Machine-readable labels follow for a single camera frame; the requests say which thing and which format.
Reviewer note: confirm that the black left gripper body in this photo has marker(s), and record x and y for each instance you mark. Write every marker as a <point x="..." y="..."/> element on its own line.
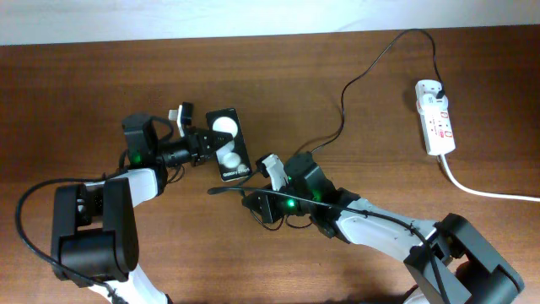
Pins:
<point x="195" y="149"/>

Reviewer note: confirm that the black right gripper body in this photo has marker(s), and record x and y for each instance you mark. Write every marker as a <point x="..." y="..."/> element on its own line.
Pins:
<point x="279" y="204"/>

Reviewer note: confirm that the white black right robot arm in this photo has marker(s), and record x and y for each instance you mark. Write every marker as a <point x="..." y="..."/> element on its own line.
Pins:
<point x="449" y="260"/>

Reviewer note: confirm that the black Galaxy flip phone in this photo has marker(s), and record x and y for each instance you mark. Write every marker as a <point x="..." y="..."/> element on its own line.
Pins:
<point x="232" y="158"/>

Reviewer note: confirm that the white charger adapter plug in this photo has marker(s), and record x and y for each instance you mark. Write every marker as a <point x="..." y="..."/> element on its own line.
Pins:
<point x="427" y="87"/>

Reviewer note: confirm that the white power strip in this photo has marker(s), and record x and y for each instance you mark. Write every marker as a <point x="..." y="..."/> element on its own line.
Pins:
<point x="436" y="126"/>

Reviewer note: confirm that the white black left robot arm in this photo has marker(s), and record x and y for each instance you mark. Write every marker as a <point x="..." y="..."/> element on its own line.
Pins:
<point x="94" y="235"/>

